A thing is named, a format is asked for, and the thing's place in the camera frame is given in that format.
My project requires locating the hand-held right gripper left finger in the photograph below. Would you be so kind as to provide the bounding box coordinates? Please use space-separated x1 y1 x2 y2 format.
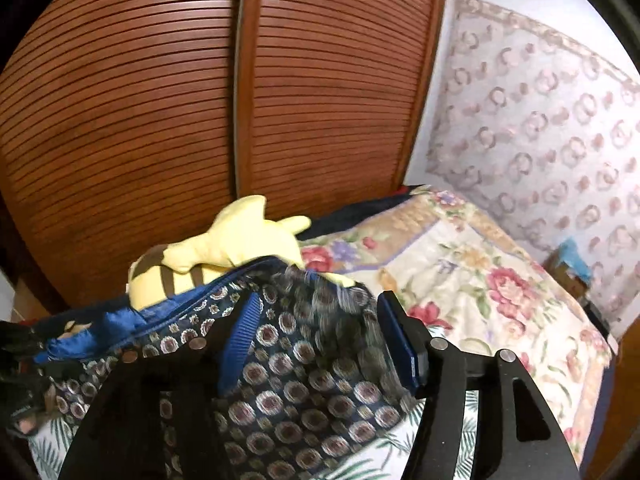
57 290 263 480

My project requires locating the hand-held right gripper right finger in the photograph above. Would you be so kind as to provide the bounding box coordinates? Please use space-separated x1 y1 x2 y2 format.
376 290 581 480

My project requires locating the navy circle-print shirt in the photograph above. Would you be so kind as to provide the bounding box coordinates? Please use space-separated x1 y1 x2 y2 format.
30 255 426 480

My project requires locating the yellow plush toy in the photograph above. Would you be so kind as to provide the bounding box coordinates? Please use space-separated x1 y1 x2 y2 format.
127 195 356 311

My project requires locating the wooden louvered wardrobe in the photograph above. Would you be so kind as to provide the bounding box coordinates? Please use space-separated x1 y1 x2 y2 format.
0 0 451 311

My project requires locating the circle-print sheer curtain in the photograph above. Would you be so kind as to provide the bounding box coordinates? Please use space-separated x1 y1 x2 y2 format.
425 0 640 326

